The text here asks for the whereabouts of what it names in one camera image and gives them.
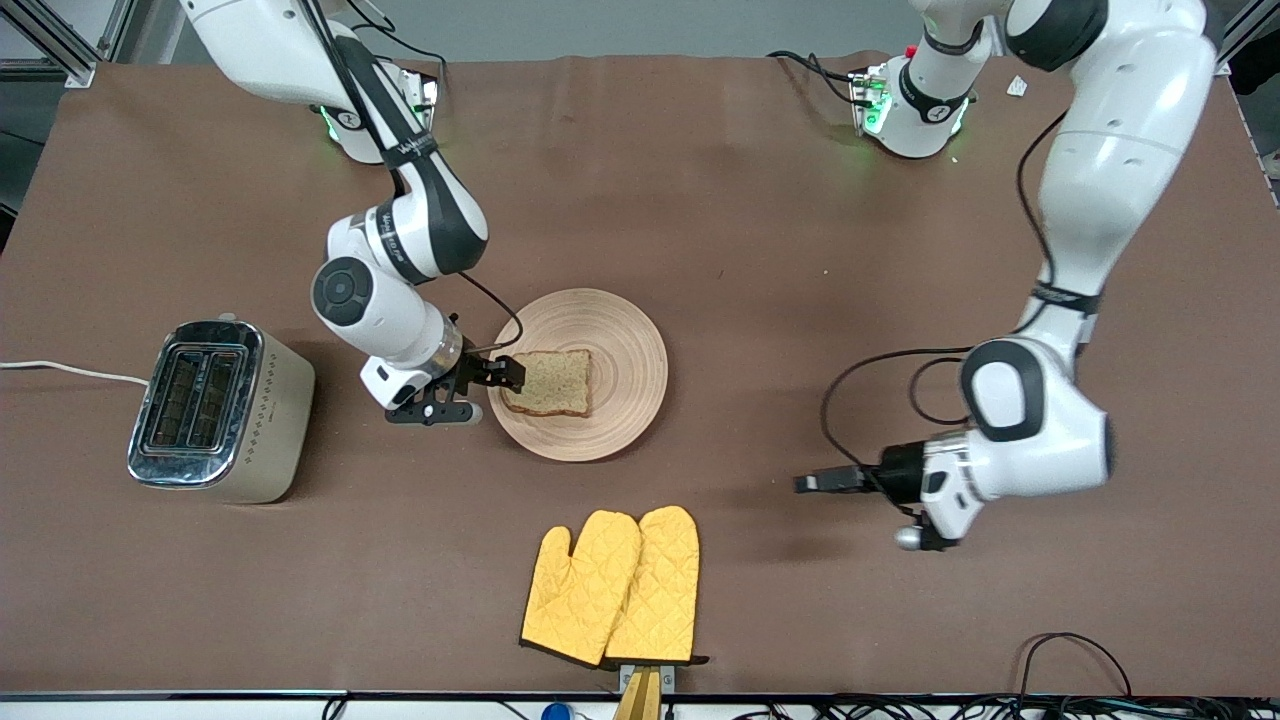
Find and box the white toaster power cord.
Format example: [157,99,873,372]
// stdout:
[0,360,151,386]

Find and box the yellow quilted oven mitt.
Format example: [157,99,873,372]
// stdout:
[603,505,711,667]
[520,511,642,668]

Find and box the black looped cable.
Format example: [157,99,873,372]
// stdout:
[1019,632,1134,701]

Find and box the beige chrome two-slot toaster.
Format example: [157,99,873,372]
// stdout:
[127,316,317,505]

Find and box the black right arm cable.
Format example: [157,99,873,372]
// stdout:
[458,270,527,353]

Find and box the metal clamp with wooden bar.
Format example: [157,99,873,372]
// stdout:
[614,663,677,720]

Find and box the black base power cable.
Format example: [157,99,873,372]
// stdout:
[767,50,863,107]

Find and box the round wooden plate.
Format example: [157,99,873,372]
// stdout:
[487,288,669,463]

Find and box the aluminium frame profile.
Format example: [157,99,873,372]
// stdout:
[0,0,137,89]

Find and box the brown bread slice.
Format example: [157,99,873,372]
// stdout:
[500,349,593,418]

